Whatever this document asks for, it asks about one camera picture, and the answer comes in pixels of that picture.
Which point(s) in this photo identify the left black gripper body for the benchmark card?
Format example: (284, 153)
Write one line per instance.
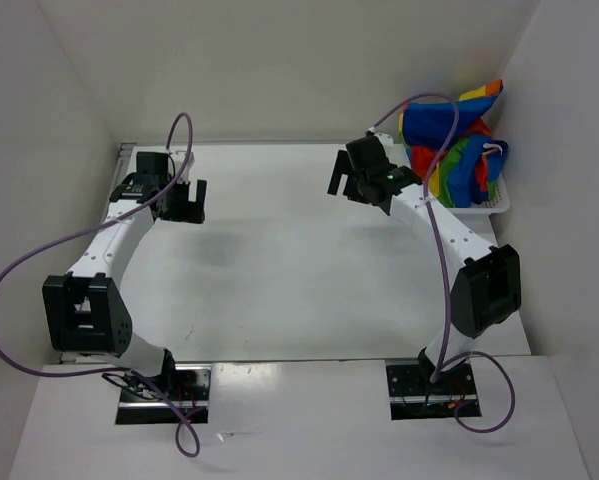
(179, 192)

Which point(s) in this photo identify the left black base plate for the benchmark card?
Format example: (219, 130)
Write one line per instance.
(139, 405)

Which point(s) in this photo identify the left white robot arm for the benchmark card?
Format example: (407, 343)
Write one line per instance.
(84, 308)

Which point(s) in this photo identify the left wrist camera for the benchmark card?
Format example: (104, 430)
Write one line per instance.
(154, 163)

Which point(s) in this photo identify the white plastic basket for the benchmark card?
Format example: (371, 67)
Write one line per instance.
(467, 175)

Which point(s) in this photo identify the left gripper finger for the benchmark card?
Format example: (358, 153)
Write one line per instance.
(192, 212)
(198, 191)

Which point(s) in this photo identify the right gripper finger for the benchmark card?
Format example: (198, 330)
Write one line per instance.
(351, 191)
(342, 168)

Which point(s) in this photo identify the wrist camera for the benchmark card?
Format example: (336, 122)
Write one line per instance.
(367, 155)
(154, 163)

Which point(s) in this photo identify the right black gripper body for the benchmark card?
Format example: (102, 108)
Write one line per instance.
(363, 181)

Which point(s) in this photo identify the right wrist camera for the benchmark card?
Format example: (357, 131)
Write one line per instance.
(367, 155)

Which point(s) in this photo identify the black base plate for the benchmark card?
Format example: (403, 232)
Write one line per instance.
(411, 397)
(139, 405)

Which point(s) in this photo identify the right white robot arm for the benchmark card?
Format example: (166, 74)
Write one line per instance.
(481, 281)

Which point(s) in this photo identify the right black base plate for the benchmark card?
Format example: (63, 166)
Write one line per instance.
(411, 397)

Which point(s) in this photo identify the rainbow striped shorts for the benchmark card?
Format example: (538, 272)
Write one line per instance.
(424, 127)

